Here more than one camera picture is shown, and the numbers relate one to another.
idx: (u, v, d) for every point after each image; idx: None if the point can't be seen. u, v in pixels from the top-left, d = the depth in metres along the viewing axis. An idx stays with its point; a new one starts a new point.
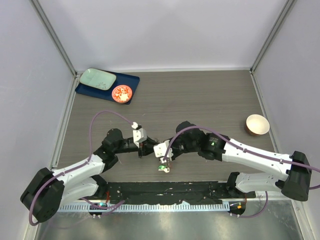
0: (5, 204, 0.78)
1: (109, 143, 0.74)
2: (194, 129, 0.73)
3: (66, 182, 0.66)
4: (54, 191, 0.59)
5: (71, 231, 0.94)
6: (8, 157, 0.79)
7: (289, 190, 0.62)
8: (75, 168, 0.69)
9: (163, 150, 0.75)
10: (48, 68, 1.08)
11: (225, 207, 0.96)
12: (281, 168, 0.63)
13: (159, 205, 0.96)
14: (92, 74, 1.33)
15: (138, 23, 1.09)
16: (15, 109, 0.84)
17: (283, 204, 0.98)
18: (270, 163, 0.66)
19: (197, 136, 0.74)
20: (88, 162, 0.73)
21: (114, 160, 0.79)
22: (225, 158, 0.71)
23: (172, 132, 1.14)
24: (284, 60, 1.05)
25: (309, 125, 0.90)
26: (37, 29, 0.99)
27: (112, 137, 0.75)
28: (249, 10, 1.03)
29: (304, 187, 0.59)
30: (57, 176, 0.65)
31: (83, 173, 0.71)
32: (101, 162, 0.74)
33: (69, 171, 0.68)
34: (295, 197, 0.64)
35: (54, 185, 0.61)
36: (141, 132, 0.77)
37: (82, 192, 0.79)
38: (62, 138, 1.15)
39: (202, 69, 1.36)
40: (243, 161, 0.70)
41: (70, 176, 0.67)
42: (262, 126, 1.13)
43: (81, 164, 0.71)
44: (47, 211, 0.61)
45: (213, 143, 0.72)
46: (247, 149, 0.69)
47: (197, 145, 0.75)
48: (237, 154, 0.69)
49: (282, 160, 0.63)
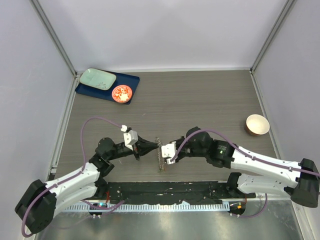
0: (5, 204, 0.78)
1: (101, 154, 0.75)
2: (206, 136, 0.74)
3: (59, 194, 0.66)
4: (47, 204, 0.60)
5: (71, 230, 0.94)
6: (8, 157, 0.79)
7: (298, 196, 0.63)
8: (67, 179, 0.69)
9: (170, 151, 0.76)
10: (48, 68, 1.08)
11: (225, 207, 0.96)
12: (290, 175, 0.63)
13: (159, 205, 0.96)
14: (92, 74, 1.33)
15: (138, 23, 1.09)
16: (15, 110, 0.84)
17: (283, 204, 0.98)
18: (278, 170, 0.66)
19: (207, 143, 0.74)
20: (82, 171, 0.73)
21: (110, 168, 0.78)
22: (233, 166, 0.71)
23: (172, 132, 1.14)
24: (284, 60, 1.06)
25: (309, 125, 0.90)
26: (37, 29, 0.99)
27: (103, 147, 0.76)
28: (249, 10, 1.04)
29: (314, 194, 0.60)
30: (50, 188, 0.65)
31: (76, 184, 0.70)
32: (95, 170, 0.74)
33: (62, 182, 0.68)
34: (304, 203, 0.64)
35: (47, 197, 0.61)
36: (131, 134, 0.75)
37: (80, 196, 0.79)
38: (62, 138, 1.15)
39: (201, 69, 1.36)
40: (251, 169, 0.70)
41: (63, 188, 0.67)
42: (262, 126, 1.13)
43: (74, 175, 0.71)
44: (41, 222, 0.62)
45: (222, 151, 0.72)
46: (256, 157, 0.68)
47: (207, 152, 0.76)
48: (246, 162, 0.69)
49: (291, 167, 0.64)
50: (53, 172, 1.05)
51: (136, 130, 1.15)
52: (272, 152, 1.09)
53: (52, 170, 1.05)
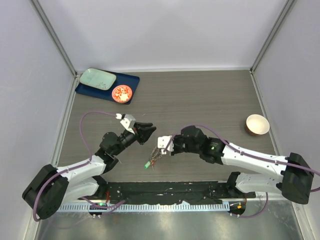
0: (4, 205, 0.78)
1: (105, 148, 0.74)
2: (199, 133, 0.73)
3: (70, 179, 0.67)
4: (58, 187, 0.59)
5: (71, 230, 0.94)
6: (8, 157, 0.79)
7: (288, 192, 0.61)
8: (77, 166, 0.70)
9: (165, 142, 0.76)
10: (48, 68, 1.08)
11: (225, 207, 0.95)
12: (276, 168, 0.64)
13: (159, 205, 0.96)
14: (92, 74, 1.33)
15: (138, 24, 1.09)
16: (15, 109, 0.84)
17: (283, 204, 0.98)
18: (265, 163, 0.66)
19: (201, 140, 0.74)
20: (90, 161, 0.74)
21: (114, 161, 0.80)
22: (224, 161, 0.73)
23: (171, 132, 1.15)
24: (284, 60, 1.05)
25: (309, 124, 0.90)
26: (37, 28, 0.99)
27: (107, 141, 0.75)
28: (249, 10, 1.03)
29: (301, 188, 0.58)
30: (61, 172, 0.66)
31: (85, 172, 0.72)
32: (102, 162, 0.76)
33: (72, 168, 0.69)
34: (296, 199, 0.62)
35: (58, 181, 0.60)
36: (127, 117, 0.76)
37: (84, 191, 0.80)
38: (62, 138, 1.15)
39: (201, 69, 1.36)
40: (241, 164, 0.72)
41: (74, 174, 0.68)
42: (262, 126, 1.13)
43: (83, 163, 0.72)
44: (50, 207, 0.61)
45: (213, 147, 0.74)
46: (245, 152, 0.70)
47: (200, 148, 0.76)
48: (235, 157, 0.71)
49: (277, 160, 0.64)
50: None
51: None
52: (271, 153, 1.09)
53: None
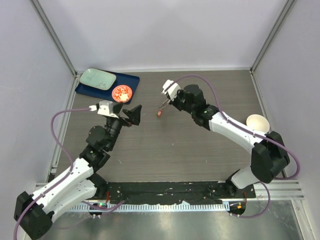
0: (4, 205, 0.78)
1: (93, 143, 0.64)
2: (199, 94, 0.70)
3: (48, 204, 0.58)
4: (35, 218, 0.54)
5: (71, 230, 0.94)
6: (7, 157, 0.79)
7: (255, 166, 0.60)
8: (55, 185, 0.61)
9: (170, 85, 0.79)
10: (48, 68, 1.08)
11: (225, 207, 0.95)
12: (251, 139, 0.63)
13: (159, 205, 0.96)
14: (92, 74, 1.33)
15: (138, 23, 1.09)
16: (16, 109, 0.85)
17: (283, 204, 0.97)
18: (243, 134, 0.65)
19: (198, 101, 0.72)
20: (71, 172, 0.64)
21: (105, 157, 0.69)
22: (211, 126, 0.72)
23: (171, 132, 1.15)
24: (284, 60, 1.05)
25: (309, 124, 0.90)
26: (37, 29, 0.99)
27: (94, 136, 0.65)
28: (249, 10, 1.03)
29: (268, 163, 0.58)
30: (36, 200, 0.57)
31: (66, 187, 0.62)
32: (86, 167, 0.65)
33: (49, 190, 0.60)
34: (262, 177, 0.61)
35: (35, 210, 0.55)
36: (102, 103, 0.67)
37: (81, 198, 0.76)
38: (62, 138, 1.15)
39: (201, 69, 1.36)
40: (225, 132, 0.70)
41: (51, 196, 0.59)
42: (261, 125, 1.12)
43: (62, 178, 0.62)
44: (40, 230, 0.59)
45: (206, 111, 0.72)
46: (231, 120, 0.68)
47: (194, 109, 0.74)
48: (220, 123, 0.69)
49: (255, 133, 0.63)
50: (53, 172, 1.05)
51: (135, 130, 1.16)
52: None
53: (52, 170, 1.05)
